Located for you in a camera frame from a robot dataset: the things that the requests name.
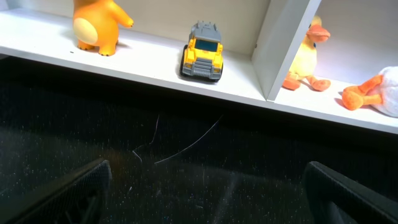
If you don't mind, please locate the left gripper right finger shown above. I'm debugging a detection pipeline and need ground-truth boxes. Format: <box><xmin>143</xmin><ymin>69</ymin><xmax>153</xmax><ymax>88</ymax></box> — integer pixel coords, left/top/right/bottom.
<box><xmin>302</xmin><ymin>160</ymin><xmax>398</xmax><ymax>224</ymax></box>

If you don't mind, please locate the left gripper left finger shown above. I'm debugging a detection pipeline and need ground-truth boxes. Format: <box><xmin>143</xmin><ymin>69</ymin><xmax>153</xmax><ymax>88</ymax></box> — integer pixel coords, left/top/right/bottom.
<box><xmin>0</xmin><ymin>158</ymin><xmax>113</xmax><ymax>224</ymax></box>

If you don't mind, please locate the yellow rubber duck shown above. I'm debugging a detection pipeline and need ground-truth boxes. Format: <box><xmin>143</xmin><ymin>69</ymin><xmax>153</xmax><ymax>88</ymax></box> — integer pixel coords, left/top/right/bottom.
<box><xmin>72</xmin><ymin>0</ymin><xmax>135</xmax><ymax>57</ymax></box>

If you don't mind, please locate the grey and yellow toy truck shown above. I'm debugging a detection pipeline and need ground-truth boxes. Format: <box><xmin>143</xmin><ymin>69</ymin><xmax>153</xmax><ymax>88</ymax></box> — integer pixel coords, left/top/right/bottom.
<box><xmin>179</xmin><ymin>20</ymin><xmax>225</xmax><ymax>83</ymax></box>

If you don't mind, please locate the white plush duck yellow hat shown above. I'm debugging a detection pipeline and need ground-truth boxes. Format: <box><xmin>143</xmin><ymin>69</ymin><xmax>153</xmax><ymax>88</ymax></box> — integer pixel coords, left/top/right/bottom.
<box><xmin>341</xmin><ymin>65</ymin><xmax>398</xmax><ymax>119</ymax></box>

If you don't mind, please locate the white shelf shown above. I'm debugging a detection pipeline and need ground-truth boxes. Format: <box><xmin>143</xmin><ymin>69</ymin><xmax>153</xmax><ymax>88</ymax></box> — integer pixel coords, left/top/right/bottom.
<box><xmin>0</xmin><ymin>0</ymin><xmax>398</xmax><ymax>136</ymax></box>

